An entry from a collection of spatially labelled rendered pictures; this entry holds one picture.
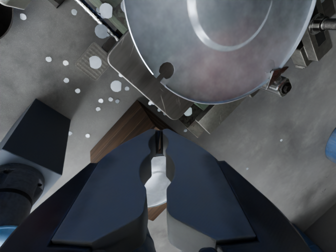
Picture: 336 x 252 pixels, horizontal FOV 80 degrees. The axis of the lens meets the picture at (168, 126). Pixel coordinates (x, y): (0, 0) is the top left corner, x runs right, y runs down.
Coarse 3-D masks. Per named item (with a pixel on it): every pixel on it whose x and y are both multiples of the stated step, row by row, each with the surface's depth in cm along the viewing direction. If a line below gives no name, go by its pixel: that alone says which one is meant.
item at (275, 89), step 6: (282, 78) 35; (288, 78) 34; (264, 84) 37; (276, 84) 35; (282, 84) 34; (288, 84) 34; (264, 90) 39; (270, 90) 37; (276, 90) 35; (282, 90) 35; (288, 90) 35; (282, 96) 36
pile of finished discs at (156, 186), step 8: (152, 160) 86; (160, 160) 87; (152, 168) 87; (160, 168) 89; (152, 176) 89; (160, 176) 90; (152, 184) 91; (160, 184) 92; (168, 184) 95; (152, 192) 93; (160, 192) 95; (152, 200) 96; (160, 200) 98
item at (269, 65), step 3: (267, 60) 33; (270, 60) 33; (273, 60) 33; (267, 63) 33; (270, 63) 33; (273, 63) 33; (264, 66) 33; (267, 66) 33; (270, 66) 33; (273, 66) 34; (264, 69) 33; (267, 69) 34; (270, 69) 34; (267, 72) 34
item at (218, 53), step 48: (144, 0) 23; (192, 0) 25; (240, 0) 26; (288, 0) 29; (144, 48) 25; (192, 48) 28; (240, 48) 30; (288, 48) 33; (192, 96) 31; (240, 96) 34
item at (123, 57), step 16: (128, 32) 24; (112, 48) 24; (128, 48) 25; (112, 64) 25; (128, 64) 26; (144, 64) 26; (128, 80) 27; (144, 80) 27; (160, 96) 29; (176, 96) 30; (176, 112) 31
